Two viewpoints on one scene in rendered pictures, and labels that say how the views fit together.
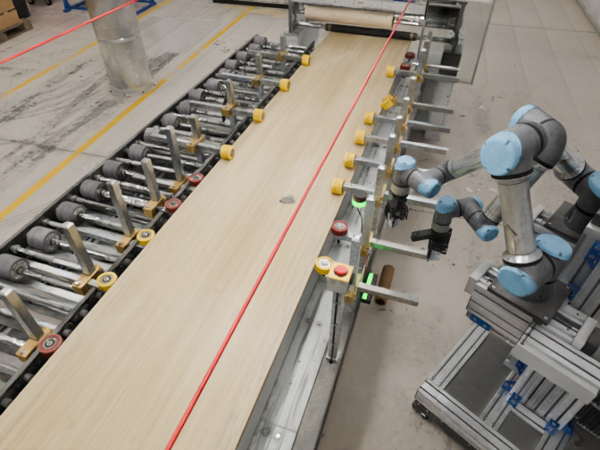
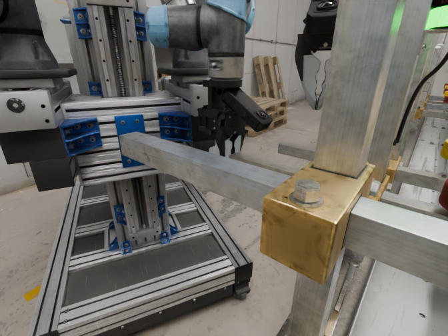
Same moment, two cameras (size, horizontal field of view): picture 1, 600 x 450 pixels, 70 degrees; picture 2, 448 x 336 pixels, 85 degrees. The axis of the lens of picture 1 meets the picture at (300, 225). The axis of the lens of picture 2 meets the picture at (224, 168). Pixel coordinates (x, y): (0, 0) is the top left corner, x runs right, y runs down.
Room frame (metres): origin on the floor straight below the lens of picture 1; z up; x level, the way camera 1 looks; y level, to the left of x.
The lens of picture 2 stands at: (1.87, -0.41, 1.06)
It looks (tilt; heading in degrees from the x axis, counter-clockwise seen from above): 23 degrees down; 201
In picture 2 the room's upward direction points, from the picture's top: straight up
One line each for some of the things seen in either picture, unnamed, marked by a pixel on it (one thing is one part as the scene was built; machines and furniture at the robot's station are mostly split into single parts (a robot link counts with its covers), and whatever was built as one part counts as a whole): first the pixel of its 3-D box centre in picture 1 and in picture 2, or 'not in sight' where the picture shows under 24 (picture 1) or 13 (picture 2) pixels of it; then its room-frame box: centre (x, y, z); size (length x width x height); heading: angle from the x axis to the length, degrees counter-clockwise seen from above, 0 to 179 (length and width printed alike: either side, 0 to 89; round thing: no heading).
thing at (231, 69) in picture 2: (440, 223); (225, 69); (1.35, -0.60, 1.04); 0.08 x 0.08 x 0.05
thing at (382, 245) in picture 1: (379, 245); (325, 187); (1.43, -0.37, 0.84); 0.43 x 0.03 x 0.04; 71
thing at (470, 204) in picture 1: (469, 209); (179, 28); (1.36, -0.70, 1.12); 0.11 x 0.11 x 0.08; 14
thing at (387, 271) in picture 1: (384, 284); not in sight; (1.86, -0.56, 0.04); 0.30 x 0.08 x 0.08; 161
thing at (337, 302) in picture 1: (335, 324); (409, 107); (0.93, -0.13, 0.93); 0.05 x 0.05 x 0.45; 71
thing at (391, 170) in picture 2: (351, 287); (385, 168); (1.20, -0.22, 0.81); 0.13 x 0.06 x 0.05; 161
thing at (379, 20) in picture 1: (370, 19); not in sight; (4.05, -0.63, 1.05); 1.43 x 0.12 x 0.12; 71
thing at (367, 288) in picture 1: (367, 288); (355, 165); (1.19, -0.29, 0.81); 0.43 x 0.03 x 0.04; 71
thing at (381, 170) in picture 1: (376, 205); (326, 232); (1.65, -0.38, 0.90); 0.03 x 0.03 x 0.48; 71
